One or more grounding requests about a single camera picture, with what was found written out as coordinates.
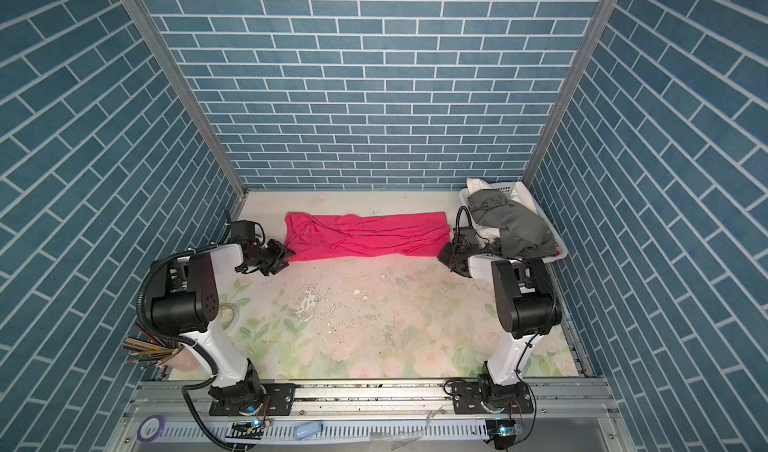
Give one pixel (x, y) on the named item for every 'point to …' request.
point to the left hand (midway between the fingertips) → (292, 252)
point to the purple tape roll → (162, 423)
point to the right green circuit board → (502, 431)
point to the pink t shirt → (320, 235)
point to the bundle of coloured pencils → (152, 353)
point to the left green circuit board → (246, 430)
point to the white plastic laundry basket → (507, 187)
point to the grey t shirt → (523, 233)
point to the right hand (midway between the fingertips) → (442, 250)
